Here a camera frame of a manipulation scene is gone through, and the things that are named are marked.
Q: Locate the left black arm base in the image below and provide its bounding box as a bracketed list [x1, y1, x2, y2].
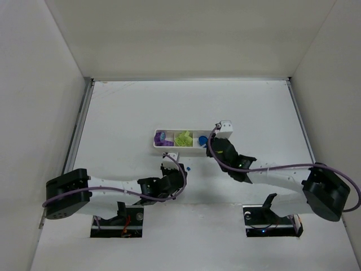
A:
[90, 203, 144, 239]

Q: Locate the purple round lego piece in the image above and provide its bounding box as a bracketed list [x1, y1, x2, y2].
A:
[153, 131, 166, 146]

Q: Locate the white three-compartment tray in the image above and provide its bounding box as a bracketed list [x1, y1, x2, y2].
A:
[153, 129, 211, 157]

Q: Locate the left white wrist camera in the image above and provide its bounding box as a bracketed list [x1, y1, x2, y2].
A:
[162, 152, 179, 170]

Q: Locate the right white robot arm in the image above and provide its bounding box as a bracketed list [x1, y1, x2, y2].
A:
[206, 137, 350, 222]

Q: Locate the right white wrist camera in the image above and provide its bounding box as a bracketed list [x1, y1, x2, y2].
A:
[215, 120, 234, 139]

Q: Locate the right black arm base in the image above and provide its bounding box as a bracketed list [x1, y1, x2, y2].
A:
[243, 193, 303, 238]

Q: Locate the lime lego plate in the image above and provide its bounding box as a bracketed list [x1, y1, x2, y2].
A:
[181, 130, 193, 147]

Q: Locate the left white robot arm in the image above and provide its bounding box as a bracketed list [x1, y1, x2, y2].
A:
[43, 164, 187, 220]

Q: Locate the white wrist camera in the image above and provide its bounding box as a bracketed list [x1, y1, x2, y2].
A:
[162, 152, 179, 170]
[215, 120, 234, 139]

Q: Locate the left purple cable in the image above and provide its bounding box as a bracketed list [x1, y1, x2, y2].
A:
[42, 152, 187, 209]

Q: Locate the purple cable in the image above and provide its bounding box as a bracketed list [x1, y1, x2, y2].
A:
[42, 152, 187, 209]
[208, 123, 361, 213]

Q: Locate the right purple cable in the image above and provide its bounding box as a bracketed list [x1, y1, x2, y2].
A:
[208, 123, 361, 213]

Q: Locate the blue arch lego piece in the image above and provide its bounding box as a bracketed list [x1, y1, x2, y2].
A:
[198, 135, 208, 147]

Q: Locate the lime green lego brick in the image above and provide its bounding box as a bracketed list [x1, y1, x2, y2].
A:
[174, 135, 187, 147]

